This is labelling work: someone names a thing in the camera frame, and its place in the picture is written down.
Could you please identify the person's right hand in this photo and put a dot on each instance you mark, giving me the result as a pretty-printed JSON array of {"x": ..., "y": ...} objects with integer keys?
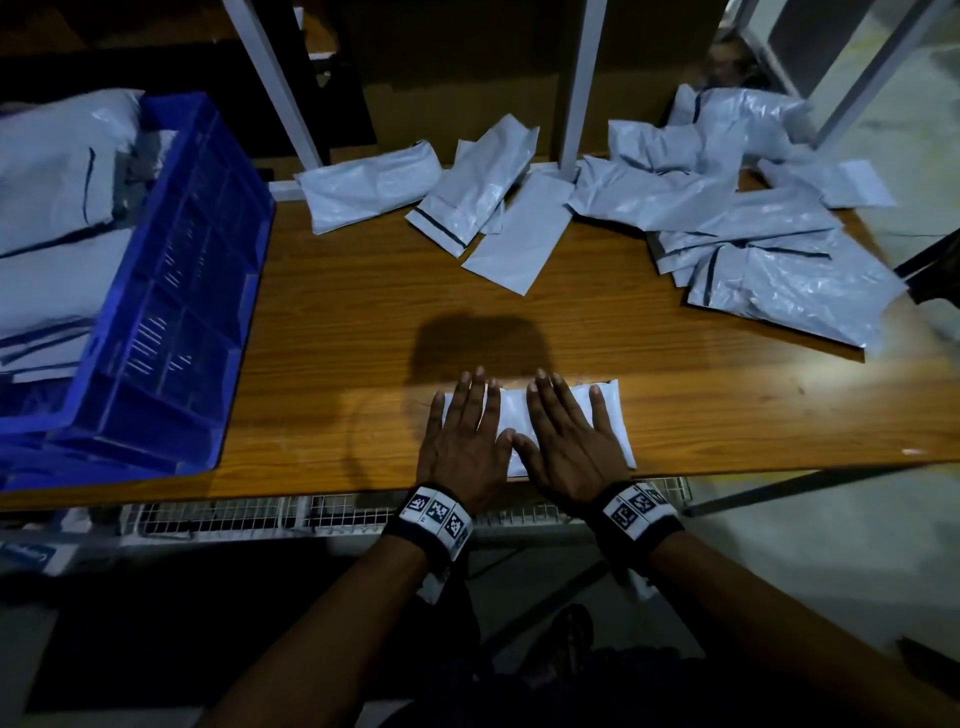
[{"x": 573, "y": 447}]

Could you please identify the person's left hand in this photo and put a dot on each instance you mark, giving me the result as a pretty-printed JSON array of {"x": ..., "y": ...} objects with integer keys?
[{"x": 465, "y": 447}]

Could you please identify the white mailer bag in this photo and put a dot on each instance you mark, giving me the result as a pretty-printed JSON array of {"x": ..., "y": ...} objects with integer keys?
[{"x": 515, "y": 408}]

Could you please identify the pile of grey mailer bags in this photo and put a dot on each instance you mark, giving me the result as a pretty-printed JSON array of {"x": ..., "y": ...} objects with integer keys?
[{"x": 720, "y": 225}]

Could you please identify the blue plastic crate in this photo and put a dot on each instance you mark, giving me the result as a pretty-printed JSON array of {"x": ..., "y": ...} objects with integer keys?
[{"x": 180, "y": 345}]

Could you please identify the packed white bags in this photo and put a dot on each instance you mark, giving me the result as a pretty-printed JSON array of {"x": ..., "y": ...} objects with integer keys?
[{"x": 60, "y": 210}]

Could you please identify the person's right forearm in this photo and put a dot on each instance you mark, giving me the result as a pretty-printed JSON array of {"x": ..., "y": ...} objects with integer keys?
[{"x": 810, "y": 638}]

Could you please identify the person's left forearm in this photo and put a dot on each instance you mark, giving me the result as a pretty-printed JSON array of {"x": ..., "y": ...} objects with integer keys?
[{"x": 315, "y": 645}]

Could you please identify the left marker wristband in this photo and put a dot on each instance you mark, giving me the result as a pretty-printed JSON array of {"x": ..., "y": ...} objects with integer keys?
[{"x": 431, "y": 525}]

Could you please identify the wooden table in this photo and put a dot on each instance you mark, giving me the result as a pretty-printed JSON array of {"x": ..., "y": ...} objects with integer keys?
[{"x": 750, "y": 405}]

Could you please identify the white metal shelf leg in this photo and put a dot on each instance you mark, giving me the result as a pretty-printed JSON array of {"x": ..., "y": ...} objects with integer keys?
[
  {"x": 582, "y": 83},
  {"x": 273, "y": 83},
  {"x": 885, "y": 68}
]

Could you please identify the brown wooden chair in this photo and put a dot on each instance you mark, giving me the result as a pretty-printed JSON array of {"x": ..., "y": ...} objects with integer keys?
[{"x": 933, "y": 270}]

